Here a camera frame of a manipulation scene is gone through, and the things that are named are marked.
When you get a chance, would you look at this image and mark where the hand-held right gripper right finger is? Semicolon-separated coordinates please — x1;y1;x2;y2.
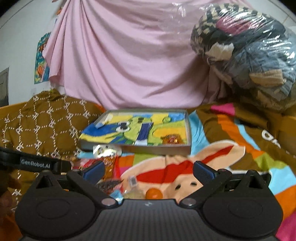
179;161;273;208

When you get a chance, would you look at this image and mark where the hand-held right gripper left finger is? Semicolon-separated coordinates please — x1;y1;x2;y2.
30;161;118;208

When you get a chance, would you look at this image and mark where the clear packet dark brown snack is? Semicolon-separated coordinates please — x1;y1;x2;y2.
120;175;148;200

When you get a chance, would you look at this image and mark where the grey tray box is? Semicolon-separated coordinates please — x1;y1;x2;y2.
79;108;192;156

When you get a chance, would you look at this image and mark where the orange tangerine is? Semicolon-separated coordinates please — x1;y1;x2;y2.
145;188;163;200

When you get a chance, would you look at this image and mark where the clear tofu skewer packet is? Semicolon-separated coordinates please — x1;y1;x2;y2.
92;144;123;181

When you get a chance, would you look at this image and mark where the colourful printed blanket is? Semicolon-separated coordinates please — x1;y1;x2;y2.
76;103;296;241

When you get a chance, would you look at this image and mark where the clear packet brown cake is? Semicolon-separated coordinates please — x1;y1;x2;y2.
161;134;184;146

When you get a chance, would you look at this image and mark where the white and blue wrapper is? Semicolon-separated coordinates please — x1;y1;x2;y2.
96;113;114;129

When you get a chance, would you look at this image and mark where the dark blue snack packet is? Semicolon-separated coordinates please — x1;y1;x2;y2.
134;122;153;146

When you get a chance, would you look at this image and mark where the pink hanging cloth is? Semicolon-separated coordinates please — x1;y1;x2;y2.
43;0;232;112

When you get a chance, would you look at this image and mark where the clear bag of clothes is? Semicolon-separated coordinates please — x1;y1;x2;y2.
190;3;296;112

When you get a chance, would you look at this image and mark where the colourful wall poster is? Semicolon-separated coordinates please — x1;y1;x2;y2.
34;32;52;84

